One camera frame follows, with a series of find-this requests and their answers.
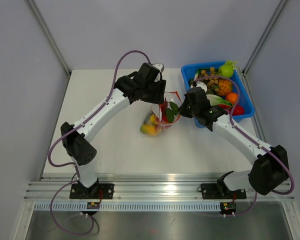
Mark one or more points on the yellow toy pineapple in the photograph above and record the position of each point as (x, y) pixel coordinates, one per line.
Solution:
(225, 87)

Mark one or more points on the red toy chili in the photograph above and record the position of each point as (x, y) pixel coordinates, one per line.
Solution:
(225, 106)

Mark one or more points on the green toy cabbage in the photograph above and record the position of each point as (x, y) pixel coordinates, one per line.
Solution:
(217, 100)

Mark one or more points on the white slotted cable duct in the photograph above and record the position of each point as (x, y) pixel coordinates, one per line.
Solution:
(132, 206)

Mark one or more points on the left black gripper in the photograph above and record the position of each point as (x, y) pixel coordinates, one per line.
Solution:
(158, 98)

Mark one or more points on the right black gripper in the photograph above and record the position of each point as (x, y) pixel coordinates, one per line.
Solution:
(183, 109)

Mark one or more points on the yellow toy lemon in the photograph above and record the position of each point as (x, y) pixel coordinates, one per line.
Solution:
(154, 120)

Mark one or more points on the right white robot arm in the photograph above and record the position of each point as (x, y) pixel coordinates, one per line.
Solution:
(269, 165)

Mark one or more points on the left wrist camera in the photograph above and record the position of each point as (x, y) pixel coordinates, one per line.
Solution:
(159, 66)

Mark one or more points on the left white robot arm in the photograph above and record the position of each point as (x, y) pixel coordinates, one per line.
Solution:
(78, 136)

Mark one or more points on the green toy apple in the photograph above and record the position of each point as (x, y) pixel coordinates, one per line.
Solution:
(227, 69)

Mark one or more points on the brown longan toy bunch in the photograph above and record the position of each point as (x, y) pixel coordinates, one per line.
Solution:
(212, 81)

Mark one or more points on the right aluminium frame post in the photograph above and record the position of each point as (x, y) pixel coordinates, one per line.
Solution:
(264, 36)

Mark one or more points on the blue plastic bin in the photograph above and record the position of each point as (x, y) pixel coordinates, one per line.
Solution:
(188, 72)

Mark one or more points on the aluminium frame post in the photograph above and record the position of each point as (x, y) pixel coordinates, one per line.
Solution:
(48, 35)
(264, 36)

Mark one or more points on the yellow toy mango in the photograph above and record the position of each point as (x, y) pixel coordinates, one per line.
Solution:
(149, 129)

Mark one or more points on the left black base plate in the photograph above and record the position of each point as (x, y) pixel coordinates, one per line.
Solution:
(102, 191)

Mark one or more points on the aluminium mounting rail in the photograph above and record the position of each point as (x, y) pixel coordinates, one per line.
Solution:
(128, 187)

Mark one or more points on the clear zip top bag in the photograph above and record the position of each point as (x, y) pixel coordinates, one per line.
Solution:
(154, 109)

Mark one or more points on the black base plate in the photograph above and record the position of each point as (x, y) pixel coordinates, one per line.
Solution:
(102, 191)
(211, 191)

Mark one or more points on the left aluminium frame post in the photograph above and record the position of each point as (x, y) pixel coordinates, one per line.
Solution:
(48, 35)

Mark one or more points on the orange toy orange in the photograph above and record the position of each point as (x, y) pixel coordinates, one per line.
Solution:
(232, 97)

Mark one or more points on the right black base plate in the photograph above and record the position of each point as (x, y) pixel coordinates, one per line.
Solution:
(211, 191)

